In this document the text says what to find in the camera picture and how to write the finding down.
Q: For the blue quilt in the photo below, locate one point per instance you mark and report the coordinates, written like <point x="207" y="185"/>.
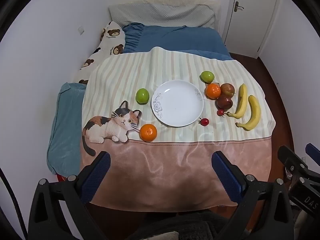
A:
<point x="175" y="40"/>

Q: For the bear printed pillow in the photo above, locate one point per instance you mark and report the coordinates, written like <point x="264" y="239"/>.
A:
<point x="110" y="45"/>

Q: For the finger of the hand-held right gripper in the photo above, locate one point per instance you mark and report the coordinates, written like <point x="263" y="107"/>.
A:
<point x="313" y="150"/>
<point x="290" y="156"/>

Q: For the white floral plate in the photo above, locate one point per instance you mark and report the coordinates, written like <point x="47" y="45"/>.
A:
<point x="177" y="102"/>

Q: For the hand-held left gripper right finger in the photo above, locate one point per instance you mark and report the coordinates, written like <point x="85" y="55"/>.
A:
<point x="225" y="177"/>

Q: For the teal pillow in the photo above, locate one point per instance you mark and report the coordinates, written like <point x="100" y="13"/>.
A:
<point x="65" y="130"/>

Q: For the green apple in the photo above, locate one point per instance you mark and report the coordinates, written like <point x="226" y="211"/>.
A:
<point x="207" y="76"/>
<point x="142" y="95"/>

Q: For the white door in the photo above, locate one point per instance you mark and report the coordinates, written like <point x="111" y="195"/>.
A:
<point x="252" y="17"/>

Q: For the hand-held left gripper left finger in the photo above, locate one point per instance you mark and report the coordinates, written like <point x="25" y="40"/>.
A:
<point x="100" y="170"/>

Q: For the orange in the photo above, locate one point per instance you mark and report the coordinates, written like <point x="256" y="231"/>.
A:
<point x="213" y="90"/>
<point x="148" y="132"/>

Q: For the cherry tomato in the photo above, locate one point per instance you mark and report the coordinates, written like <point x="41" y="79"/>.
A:
<point x="205" y="121"/>
<point x="220" y="112"/>

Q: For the grey dotted pillow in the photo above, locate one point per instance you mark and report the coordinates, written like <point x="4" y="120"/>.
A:
<point x="162" y="13"/>

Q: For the white wall socket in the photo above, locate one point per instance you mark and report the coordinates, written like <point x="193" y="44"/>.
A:
<point x="80" y="29"/>

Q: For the yellow banana with blue sticker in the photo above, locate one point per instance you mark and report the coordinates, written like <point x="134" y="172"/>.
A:
<point x="242" y="101"/>

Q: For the red object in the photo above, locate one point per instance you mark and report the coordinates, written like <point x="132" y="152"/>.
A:
<point x="61" y="178"/>

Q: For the striped cat printed blanket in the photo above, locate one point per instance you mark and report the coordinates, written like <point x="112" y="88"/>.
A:
<point x="175" y="155"/>

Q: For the red apple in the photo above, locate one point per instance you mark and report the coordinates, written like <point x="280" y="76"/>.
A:
<point x="224" y="102"/>
<point x="228" y="89"/>

